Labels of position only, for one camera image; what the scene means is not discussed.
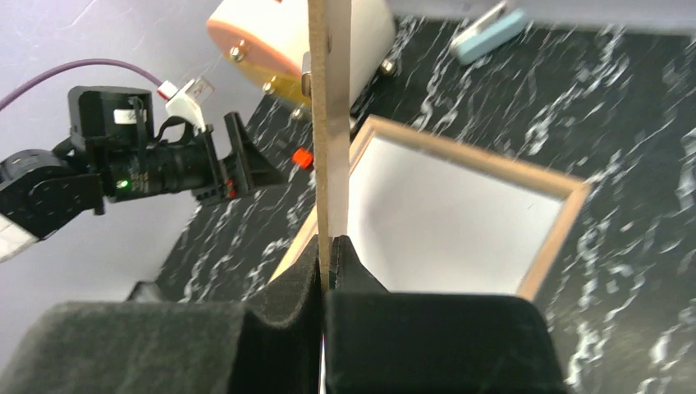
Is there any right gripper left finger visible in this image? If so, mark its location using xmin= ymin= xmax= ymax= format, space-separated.
xmin=1 ymin=240 xmax=321 ymax=393

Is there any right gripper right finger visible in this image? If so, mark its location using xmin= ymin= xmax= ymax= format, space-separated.
xmin=324 ymin=236 xmax=568 ymax=393

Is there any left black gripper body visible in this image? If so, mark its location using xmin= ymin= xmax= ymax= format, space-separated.
xmin=193 ymin=112 xmax=286 ymax=206

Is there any white wooden picture frame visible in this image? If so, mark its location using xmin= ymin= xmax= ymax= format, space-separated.
xmin=268 ymin=114 xmax=592 ymax=302

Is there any brown cardboard backing board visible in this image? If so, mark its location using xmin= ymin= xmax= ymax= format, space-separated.
xmin=308 ymin=0 xmax=351 ymax=291

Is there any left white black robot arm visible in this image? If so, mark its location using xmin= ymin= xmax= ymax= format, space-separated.
xmin=1 ymin=83 xmax=287 ymax=260

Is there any black orange marker pen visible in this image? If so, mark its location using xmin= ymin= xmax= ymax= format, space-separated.
xmin=291 ymin=148 xmax=314 ymax=169

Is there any round cream drawer box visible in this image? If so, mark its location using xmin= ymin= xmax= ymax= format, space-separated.
xmin=206 ymin=0 xmax=396 ymax=117

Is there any small light blue clip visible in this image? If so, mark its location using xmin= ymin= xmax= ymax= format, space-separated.
xmin=449 ymin=1 xmax=529 ymax=65

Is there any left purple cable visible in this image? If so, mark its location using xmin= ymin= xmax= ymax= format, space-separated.
xmin=0 ymin=57 xmax=164 ymax=112

